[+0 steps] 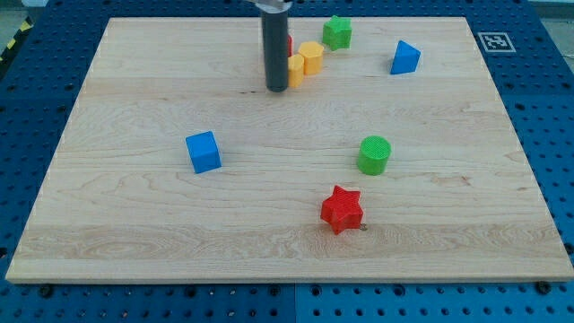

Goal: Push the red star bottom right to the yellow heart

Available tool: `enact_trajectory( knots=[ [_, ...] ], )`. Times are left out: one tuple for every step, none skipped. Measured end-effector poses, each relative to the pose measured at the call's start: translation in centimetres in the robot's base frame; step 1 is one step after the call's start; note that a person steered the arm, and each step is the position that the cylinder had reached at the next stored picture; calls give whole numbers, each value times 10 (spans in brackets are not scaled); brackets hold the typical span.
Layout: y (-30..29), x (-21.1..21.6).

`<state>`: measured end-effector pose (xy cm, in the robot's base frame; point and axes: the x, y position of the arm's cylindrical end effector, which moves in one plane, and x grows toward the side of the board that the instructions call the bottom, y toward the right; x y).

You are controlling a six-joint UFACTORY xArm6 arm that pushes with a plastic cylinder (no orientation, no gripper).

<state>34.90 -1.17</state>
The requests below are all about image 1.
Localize red star block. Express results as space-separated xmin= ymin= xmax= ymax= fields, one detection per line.
xmin=320 ymin=185 xmax=363 ymax=235

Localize white fiducial marker tag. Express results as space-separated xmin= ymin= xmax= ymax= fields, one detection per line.
xmin=478 ymin=31 xmax=516 ymax=53

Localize blue cube block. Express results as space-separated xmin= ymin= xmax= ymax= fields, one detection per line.
xmin=186 ymin=131 xmax=222 ymax=173

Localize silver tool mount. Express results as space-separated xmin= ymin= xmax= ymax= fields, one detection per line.
xmin=247 ymin=0 xmax=292 ymax=13

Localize light wooden board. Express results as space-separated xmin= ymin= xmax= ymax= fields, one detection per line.
xmin=6 ymin=17 xmax=573 ymax=284

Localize blue triangular prism block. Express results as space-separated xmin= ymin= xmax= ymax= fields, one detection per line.
xmin=390 ymin=40 xmax=421 ymax=74

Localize yellow heart block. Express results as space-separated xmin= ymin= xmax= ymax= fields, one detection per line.
xmin=288 ymin=54 xmax=304 ymax=88

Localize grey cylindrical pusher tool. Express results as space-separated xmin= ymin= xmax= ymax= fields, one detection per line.
xmin=261 ymin=11 xmax=289 ymax=92

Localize green cylinder block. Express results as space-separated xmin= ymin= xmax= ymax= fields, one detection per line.
xmin=357 ymin=135 xmax=392 ymax=176

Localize red block behind pusher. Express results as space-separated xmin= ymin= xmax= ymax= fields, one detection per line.
xmin=287 ymin=34 xmax=293 ymax=57

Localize yellow hexagon block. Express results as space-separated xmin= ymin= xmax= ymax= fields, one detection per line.
xmin=299 ymin=41 xmax=324 ymax=75

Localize green star block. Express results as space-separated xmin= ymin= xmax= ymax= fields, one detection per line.
xmin=322 ymin=15 xmax=352 ymax=51

